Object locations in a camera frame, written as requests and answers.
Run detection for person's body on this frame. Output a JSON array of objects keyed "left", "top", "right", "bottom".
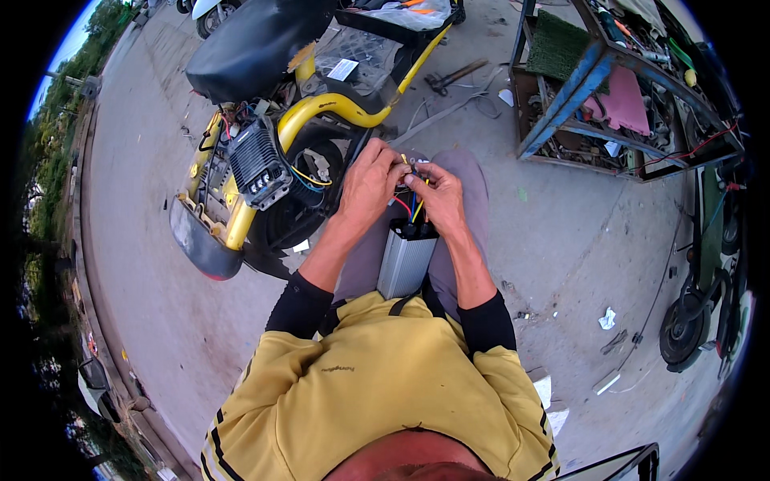
[{"left": 200, "top": 290, "right": 561, "bottom": 481}]

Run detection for green electric scooter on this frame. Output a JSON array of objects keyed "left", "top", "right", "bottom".
[{"left": 659, "top": 164, "right": 753, "bottom": 375}]

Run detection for parked dark vehicle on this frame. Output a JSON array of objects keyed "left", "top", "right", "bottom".
[{"left": 76, "top": 357, "right": 122, "bottom": 424}]

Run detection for white flat scrap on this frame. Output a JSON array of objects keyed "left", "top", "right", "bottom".
[{"left": 592, "top": 368, "right": 622, "bottom": 396}]

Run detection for blue metal tool cart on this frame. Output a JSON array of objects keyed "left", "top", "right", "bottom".
[{"left": 509, "top": 0, "right": 747, "bottom": 184}]

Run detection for person's legs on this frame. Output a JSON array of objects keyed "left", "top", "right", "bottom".
[{"left": 332, "top": 149, "right": 490, "bottom": 323}]

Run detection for black finned controller on scooter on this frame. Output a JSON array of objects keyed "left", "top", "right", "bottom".
[{"left": 227, "top": 116, "right": 294, "bottom": 211}]

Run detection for grey strap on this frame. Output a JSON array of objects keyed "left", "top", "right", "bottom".
[{"left": 388, "top": 65, "right": 505, "bottom": 149}]

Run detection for person's right hand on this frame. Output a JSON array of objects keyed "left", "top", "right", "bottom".
[{"left": 403, "top": 161, "right": 469, "bottom": 239}]

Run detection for white scooter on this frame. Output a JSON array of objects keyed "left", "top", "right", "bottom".
[{"left": 176, "top": 0, "right": 244, "bottom": 40}]

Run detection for hammer with wooden handle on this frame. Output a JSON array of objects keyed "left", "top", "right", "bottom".
[{"left": 424, "top": 58, "right": 490, "bottom": 97}]

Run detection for yellow electric scooter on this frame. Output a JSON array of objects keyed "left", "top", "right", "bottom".
[{"left": 169, "top": 0, "right": 467, "bottom": 282}]

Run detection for person's left hand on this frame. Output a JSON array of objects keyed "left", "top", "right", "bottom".
[{"left": 337, "top": 137, "right": 411, "bottom": 221}]

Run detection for silver finned motor controller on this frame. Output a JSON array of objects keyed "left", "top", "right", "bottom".
[{"left": 377, "top": 218, "right": 440, "bottom": 300}]

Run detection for coloured controller wire bundle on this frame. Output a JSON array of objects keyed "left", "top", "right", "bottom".
[{"left": 391, "top": 154, "right": 432, "bottom": 229}]

